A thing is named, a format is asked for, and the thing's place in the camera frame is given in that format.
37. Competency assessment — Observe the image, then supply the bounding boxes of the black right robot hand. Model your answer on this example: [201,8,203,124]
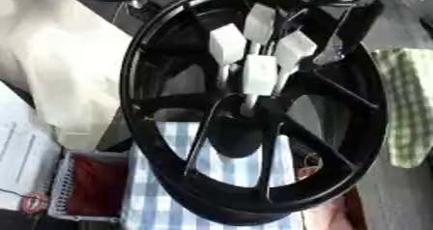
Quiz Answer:
[274,0,398,66]

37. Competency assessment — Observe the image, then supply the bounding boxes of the white pin with flat head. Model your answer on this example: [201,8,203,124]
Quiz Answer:
[208,22,249,86]
[238,53,279,118]
[242,2,279,56]
[272,29,320,96]

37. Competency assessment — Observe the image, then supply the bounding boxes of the black spoked wheel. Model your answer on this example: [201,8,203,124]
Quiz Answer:
[118,0,391,227]

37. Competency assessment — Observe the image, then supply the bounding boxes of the green checked cloth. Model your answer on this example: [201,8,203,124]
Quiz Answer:
[370,47,433,170]

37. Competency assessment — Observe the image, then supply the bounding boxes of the white basket with red inside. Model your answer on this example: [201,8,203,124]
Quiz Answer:
[45,149,132,224]

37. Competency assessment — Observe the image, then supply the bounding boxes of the white flat panel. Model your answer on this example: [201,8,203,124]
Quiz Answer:
[0,81,65,211]

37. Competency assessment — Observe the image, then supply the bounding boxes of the red and white round sticker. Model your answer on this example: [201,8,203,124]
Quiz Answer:
[18,190,51,215]

